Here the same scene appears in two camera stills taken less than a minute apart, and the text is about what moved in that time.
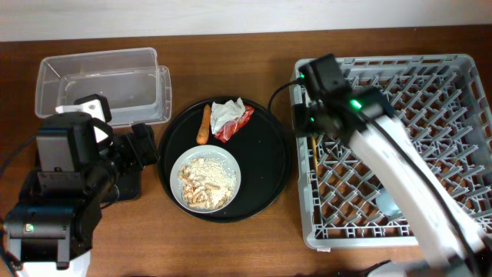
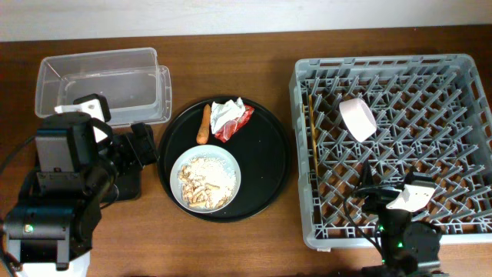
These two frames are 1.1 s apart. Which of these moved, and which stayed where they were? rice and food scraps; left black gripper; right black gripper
Moved: right black gripper
Stayed: left black gripper; rice and food scraps
